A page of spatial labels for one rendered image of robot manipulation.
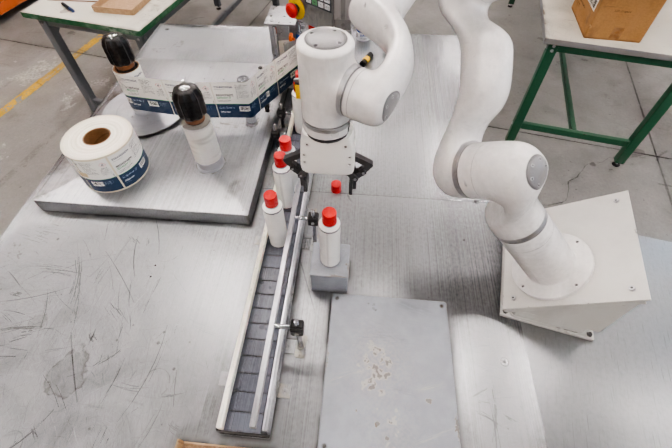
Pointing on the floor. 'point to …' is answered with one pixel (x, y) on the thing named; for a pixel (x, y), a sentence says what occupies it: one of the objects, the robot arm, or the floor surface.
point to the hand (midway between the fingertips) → (328, 185)
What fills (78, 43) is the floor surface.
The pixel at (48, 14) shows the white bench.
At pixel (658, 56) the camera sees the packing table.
